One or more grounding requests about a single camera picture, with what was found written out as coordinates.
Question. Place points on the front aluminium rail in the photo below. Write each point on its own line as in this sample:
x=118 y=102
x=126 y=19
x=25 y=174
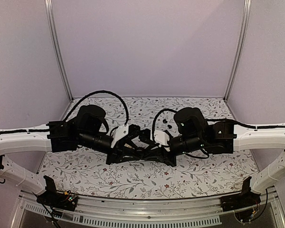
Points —
x=99 y=212

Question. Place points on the right aluminium frame post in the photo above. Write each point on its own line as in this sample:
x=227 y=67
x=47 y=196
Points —
x=239 y=49

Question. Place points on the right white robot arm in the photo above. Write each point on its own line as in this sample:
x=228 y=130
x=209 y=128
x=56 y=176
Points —
x=216 y=136

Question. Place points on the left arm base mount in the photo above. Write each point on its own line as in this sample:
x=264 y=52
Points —
x=61 y=200

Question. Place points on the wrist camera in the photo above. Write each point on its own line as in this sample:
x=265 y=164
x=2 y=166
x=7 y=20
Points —
x=155 y=139
x=124 y=132

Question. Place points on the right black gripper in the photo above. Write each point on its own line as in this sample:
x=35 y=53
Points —
x=162 y=156

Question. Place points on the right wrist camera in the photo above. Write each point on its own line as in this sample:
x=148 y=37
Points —
x=155 y=139

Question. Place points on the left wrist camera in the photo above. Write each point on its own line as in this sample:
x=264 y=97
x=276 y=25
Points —
x=124 y=132

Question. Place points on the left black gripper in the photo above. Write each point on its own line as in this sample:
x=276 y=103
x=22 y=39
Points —
x=120 y=151

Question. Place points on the left aluminium frame post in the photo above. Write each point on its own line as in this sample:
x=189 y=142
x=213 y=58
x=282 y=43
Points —
x=56 y=47

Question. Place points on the aluminium frame post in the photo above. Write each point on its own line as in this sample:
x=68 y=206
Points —
x=239 y=49
x=56 y=47

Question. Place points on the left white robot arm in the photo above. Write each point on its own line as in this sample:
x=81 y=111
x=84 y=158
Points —
x=60 y=136

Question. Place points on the floral patterned table mat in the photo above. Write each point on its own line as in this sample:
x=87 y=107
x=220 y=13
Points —
x=84 y=171

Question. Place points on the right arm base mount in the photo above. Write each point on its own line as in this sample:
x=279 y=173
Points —
x=246 y=198

